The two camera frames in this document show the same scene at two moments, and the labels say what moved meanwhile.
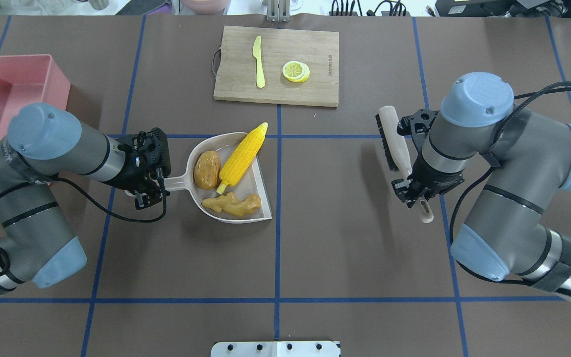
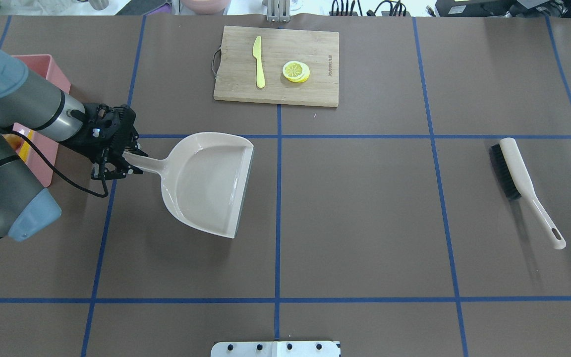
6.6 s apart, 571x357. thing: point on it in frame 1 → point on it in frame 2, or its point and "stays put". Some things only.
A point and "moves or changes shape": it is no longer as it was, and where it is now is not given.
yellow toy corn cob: (241, 155) moves or changes shape
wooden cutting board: (235, 67) stays put
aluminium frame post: (278, 11) stays put
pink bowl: (204, 7) stays put
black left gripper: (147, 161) → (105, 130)
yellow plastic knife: (256, 52) stays put
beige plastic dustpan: (247, 182) moves or changes shape
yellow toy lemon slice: (296, 71) stays put
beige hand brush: (397, 153) moves or changes shape
